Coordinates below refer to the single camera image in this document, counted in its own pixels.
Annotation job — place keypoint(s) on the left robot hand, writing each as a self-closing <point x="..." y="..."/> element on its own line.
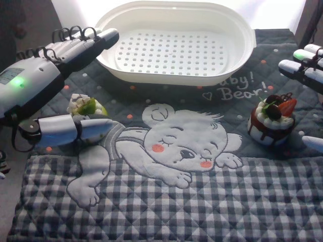
<point x="27" y="75"/>

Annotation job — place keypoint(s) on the kiwi marshmallow toy cake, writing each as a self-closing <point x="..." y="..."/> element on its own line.
<point x="87" y="107"/>

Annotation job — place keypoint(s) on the strawberry chocolate toy cake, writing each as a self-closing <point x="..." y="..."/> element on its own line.
<point x="271" y="121"/>

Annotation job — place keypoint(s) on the black stand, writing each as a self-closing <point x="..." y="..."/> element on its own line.
<point x="306" y="22"/>

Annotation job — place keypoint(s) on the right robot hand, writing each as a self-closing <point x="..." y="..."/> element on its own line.
<point x="300" y="69"/>

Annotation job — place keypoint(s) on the white perforated oval basket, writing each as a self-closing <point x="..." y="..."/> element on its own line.
<point x="176" y="50"/>

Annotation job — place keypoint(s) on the grey bear print quilt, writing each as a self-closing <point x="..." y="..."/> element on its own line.
<point x="176" y="201"/>

